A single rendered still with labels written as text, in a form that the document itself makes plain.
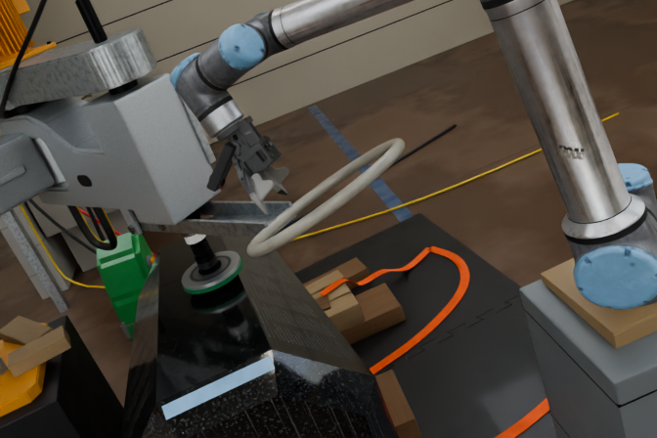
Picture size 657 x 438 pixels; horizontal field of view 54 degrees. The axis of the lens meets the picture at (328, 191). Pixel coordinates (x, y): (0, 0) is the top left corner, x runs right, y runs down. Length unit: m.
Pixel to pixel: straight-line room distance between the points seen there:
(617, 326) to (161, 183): 1.29
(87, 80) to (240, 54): 0.76
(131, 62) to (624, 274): 1.38
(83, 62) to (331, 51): 5.24
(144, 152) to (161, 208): 0.19
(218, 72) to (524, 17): 0.61
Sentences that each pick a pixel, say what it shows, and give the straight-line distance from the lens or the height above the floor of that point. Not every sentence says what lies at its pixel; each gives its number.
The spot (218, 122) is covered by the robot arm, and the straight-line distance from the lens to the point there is 1.41.
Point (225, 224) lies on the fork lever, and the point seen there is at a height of 1.12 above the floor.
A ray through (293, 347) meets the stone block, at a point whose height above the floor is 0.77.
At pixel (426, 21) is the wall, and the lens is 7.30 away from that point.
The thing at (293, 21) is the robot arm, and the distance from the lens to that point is 1.41.
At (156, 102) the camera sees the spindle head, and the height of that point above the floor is 1.49.
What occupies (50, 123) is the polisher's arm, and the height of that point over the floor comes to 1.49.
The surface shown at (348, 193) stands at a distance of 1.43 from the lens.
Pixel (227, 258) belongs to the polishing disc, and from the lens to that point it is 2.29.
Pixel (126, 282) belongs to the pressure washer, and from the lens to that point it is 3.79.
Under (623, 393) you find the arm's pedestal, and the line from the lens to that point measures 1.46.
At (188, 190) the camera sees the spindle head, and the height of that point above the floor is 1.20.
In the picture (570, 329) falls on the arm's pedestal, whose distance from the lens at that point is 1.56.
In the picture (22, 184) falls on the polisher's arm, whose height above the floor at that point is 1.32.
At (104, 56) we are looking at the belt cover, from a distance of 1.95.
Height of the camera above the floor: 1.84
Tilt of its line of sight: 23 degrees down
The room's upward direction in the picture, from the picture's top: 20 degrees counter-clockwise
